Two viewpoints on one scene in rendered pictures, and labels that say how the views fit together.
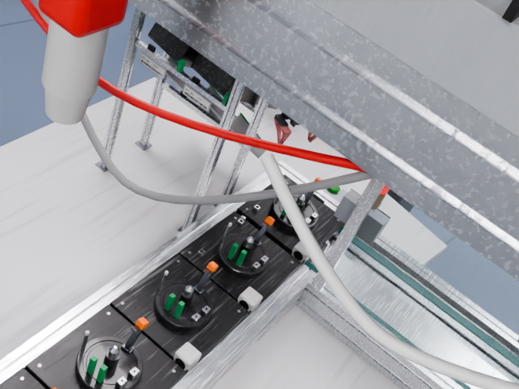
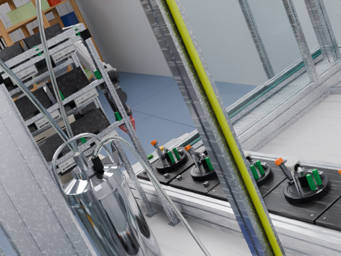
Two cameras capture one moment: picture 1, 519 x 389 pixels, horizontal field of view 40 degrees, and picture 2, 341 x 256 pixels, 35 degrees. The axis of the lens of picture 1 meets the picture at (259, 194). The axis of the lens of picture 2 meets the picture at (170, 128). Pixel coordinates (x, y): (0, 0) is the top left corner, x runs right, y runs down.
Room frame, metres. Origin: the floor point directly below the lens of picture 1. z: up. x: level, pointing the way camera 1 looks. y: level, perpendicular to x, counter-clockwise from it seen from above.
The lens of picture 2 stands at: (0.12, 1.42, 1.80)
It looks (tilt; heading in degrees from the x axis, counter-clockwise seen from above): 18 degrees down; 312
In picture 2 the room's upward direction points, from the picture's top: 24 degrees counter-clockwise
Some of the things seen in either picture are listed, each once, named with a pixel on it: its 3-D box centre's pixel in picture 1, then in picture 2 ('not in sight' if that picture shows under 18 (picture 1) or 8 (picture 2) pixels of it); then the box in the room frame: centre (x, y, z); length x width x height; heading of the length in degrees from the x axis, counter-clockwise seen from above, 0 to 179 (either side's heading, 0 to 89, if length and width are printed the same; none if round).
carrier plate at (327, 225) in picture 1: (292, 217); (172, 165); (1.56, -0.11, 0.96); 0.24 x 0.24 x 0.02; 70
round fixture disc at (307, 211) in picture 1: (294, 212); (171, 161); (1.56, -0.11, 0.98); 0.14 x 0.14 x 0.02
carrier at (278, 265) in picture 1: (246, 247); (205, 161); (1.31, -0.03, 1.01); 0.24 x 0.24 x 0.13; 70
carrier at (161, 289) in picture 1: (186, 296); (248, 168); (1.08, 0.06, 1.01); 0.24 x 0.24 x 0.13; 70
